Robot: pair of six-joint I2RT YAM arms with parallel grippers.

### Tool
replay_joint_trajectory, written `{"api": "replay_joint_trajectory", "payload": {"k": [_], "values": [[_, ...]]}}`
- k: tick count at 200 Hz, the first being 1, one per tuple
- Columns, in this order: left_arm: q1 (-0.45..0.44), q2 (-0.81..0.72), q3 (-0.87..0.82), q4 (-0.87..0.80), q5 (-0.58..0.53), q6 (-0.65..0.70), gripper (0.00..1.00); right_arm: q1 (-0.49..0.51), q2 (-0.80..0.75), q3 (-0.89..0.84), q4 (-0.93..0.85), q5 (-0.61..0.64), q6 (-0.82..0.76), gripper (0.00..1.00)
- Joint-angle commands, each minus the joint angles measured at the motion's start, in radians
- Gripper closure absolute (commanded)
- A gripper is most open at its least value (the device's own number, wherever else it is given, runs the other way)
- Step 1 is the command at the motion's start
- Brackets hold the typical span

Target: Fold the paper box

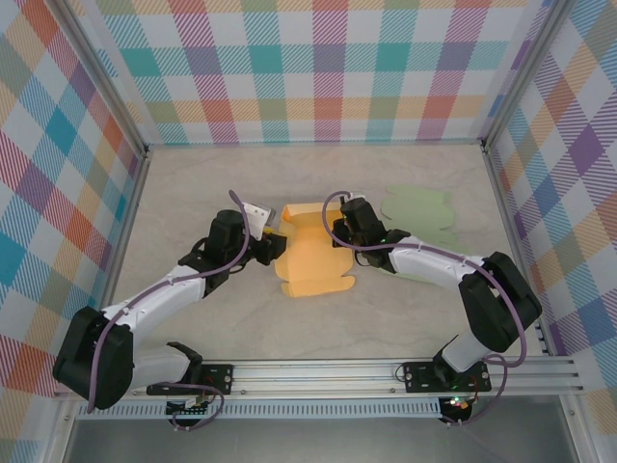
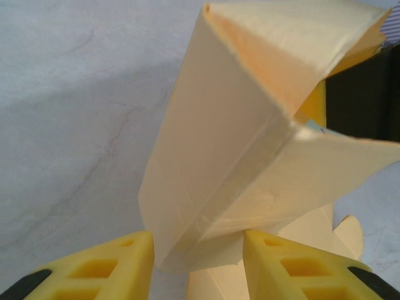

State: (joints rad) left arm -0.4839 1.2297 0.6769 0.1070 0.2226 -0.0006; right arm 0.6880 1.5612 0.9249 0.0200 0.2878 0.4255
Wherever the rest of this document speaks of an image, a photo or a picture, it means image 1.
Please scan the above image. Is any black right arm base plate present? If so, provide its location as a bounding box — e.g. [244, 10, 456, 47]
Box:
[402, 359, 493, 395]

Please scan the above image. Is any grey metal panel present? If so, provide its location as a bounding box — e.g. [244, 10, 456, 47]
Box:
[62, 417, 579, 463]

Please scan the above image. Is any green paper box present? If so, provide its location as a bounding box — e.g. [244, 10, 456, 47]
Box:
[356, 185, 476, 286]

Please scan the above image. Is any orange paper box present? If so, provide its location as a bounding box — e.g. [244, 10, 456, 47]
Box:
[274, 202, 356, 300]

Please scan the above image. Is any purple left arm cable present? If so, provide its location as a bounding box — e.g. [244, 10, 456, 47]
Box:
[86, 189, 255, 433]

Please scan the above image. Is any aluminium mounting rail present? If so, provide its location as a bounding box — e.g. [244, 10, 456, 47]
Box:
[52, 356, 584, 399]

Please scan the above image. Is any aluminium table side rail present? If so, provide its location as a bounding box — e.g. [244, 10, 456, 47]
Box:
[84, 147, 153, 363]
[481, 144, 553, 358]

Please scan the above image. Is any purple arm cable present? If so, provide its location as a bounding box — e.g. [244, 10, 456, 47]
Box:
[321, 189, 529, 428]
[86, 189, 255, 433]

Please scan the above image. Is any aluminium frame post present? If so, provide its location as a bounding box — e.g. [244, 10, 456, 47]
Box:
[55, 0, 150, 158]
[479, 0, 577, 155]

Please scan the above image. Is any slotted grey cable duct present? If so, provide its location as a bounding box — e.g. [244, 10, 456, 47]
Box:
[76, 397, 443, 420]

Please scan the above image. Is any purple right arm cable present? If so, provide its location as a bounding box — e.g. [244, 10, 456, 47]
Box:
[321, 189, 529, 428]

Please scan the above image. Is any small circuit board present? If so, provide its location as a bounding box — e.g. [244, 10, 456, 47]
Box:
[166, 397, 213, 419]
[441, 395, 476, 414]

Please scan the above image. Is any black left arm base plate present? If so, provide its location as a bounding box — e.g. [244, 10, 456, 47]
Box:
[146, 364, 236, 396]

